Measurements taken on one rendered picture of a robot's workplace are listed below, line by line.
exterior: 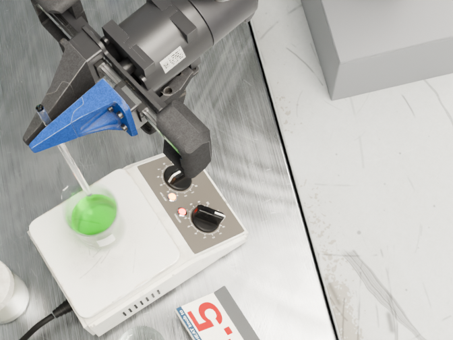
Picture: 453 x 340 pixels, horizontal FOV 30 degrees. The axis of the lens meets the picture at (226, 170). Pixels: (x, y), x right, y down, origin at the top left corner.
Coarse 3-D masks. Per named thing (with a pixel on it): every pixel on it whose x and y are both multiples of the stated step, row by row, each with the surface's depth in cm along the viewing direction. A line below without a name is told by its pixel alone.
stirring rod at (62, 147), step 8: (40, 104) 59; (40, 112) 59; (48, 120) 60; (64, 144) 65; (64, 152) 66; (72, 160) 68; (72, 168) 70; (80, 176) 72; (80, 184) 74; (88, 192) 76
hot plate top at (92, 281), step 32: (128, 192) 88; (32, 224) 87; (64, 224) 87; (128, 224) 87; (160, 224) 87; (64, 256) 86; (96, 256) 86; (128, 256) 86; (160, 256) 86; (64, 288) 85; (96, 288) 85; (128, 288) 85
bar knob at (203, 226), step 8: (200, 208) 89; (208, 208) 90; (192, 216) 90; (200, 216) 90; (208, 216) 89; (216, 216) 89; (224, 216) 90; (200, 224) 90; (208, 224) 90; (216, 224) 90; (208, 232) 90
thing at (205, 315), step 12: (204, 300) 91; (192, 312) 89; (204, 312) 90; (216, 312) 91; (204, 324) 89; (216, 324) 90; (228, 324) 91; (204, 336) 88; (216, 336) 89; (228, 336) 90
